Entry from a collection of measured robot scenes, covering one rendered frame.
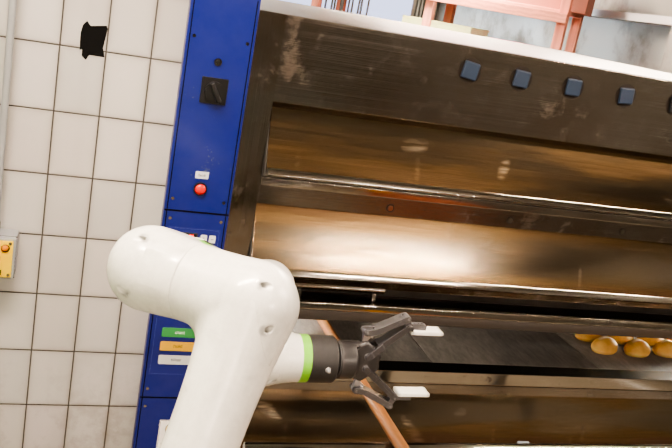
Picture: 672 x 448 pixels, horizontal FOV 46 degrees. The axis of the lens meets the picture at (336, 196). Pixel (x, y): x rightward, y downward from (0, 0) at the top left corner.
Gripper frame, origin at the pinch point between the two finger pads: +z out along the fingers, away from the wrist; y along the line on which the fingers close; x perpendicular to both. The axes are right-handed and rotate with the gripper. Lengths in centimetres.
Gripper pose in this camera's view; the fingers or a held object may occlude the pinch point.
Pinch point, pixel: (428, 361)
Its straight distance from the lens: 166.0
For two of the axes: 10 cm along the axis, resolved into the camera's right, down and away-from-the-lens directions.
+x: 2.8, 2.8, -9.2
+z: 9.4, 0.9, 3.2
